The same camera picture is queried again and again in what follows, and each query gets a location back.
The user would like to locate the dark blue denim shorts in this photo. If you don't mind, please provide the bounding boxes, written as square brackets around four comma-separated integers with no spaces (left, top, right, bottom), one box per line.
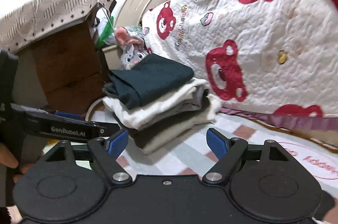
[103,54,194,110]

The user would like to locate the brown wooden nightstand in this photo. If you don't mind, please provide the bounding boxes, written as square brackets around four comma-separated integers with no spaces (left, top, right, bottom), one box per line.
[12,14,108,115]

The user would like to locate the cream folded garment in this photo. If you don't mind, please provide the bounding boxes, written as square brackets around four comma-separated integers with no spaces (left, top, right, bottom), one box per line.
[102,78,209,131]

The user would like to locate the white quilt with red bears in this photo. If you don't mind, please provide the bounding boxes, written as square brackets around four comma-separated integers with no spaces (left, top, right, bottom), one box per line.
[142,0,337,131]

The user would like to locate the beige folded garment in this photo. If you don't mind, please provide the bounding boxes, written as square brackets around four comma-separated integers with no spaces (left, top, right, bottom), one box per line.
[127,95,222,155]

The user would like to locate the green plastic bag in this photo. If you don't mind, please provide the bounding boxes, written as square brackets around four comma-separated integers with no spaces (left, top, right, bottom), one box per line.
[94,9,117,49]

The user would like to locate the beige patterned table cloth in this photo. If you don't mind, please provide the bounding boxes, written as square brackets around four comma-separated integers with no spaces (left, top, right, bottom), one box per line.
[1,0,116,54]

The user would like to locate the grey folded garment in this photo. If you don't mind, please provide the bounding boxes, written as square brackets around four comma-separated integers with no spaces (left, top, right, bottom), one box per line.
[169,88,210,115]

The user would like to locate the person's left hand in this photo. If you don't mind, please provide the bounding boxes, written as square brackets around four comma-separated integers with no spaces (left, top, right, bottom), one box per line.
[0,143,36,183]

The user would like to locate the grey rabbit plush toy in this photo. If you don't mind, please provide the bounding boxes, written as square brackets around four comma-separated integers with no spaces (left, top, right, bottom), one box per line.
[114,26,149,70]

